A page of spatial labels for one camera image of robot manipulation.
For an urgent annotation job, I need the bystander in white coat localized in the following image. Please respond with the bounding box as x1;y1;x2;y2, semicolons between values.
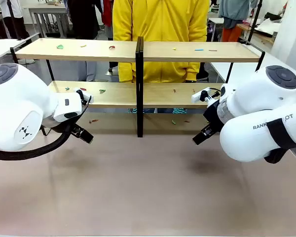
0;0;31;40

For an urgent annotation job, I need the black strap on arm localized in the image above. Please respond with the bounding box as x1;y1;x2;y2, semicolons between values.
263;118;296;164

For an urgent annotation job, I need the person's right yellow sleeved forearm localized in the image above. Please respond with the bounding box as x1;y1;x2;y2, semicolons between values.
112;32;134;82

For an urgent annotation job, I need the bystander in black clothes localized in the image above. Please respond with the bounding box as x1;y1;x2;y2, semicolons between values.
68;0;101;40

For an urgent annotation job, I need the white side table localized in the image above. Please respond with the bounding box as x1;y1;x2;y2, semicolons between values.
0;39;28;65
208;50;296;84

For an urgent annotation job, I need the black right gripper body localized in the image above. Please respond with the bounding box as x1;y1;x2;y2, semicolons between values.
203;98;224;132

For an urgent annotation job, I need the wooden shelf unit black frame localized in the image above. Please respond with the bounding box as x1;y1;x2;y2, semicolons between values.
9;32;142;138
139;36;266;138

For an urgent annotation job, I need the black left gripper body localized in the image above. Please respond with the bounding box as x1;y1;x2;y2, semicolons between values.
69;123;81;135

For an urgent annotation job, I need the person's left yellow sleeved forearm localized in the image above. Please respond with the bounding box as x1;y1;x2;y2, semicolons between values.
185;32;209;83

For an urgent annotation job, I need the bystander in red top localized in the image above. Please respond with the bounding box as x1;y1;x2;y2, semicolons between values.
102;0;114;28

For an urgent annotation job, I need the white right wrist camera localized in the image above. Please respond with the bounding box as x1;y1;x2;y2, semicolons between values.
191;86;222;104

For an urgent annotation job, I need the grey background table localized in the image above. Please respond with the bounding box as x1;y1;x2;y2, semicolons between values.
27;2;74;38

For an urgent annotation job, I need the bystander in grey top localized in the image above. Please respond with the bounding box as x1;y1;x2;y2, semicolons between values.
218;0;259;42

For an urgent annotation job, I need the person in yellow hoodie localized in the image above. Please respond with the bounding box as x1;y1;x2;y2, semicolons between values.
112;0;210;83

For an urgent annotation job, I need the black tripod pole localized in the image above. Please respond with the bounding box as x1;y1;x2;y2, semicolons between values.
246;0;263;45
9;0;23;40

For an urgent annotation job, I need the black braided cable sleeve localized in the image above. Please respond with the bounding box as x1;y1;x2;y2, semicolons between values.
0;101;90;161

